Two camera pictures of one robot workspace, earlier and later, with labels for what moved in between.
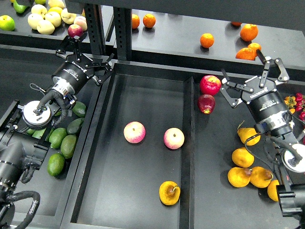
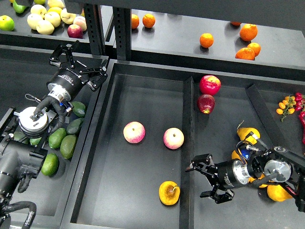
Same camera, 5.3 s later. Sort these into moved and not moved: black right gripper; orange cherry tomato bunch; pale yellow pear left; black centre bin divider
Moved: black right gripper
Not moved: pale yellow pear left; black centre bin divider; orange cherry tomato bunch
